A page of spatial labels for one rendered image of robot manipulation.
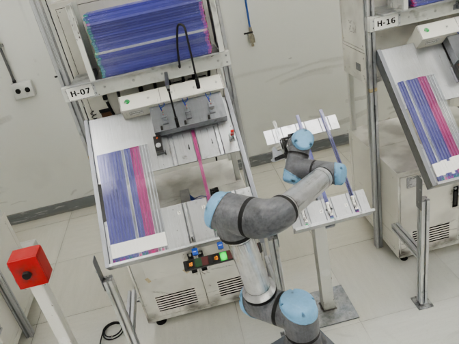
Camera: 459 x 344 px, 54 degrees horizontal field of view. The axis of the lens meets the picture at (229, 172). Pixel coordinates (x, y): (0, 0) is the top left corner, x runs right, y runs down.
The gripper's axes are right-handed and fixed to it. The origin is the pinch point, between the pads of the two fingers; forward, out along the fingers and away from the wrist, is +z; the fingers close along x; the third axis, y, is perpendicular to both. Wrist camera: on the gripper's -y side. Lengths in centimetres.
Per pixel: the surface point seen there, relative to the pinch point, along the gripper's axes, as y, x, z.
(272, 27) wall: 116, -43, 146
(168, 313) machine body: -61, 74, 66
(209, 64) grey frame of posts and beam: 52, 22, 12
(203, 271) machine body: -43, 49, 54
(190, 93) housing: 42, 33, 15
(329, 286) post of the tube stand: -65, -12, 46
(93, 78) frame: 55, 74, 6
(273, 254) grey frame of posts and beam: -39.3, 15.0, 14.9
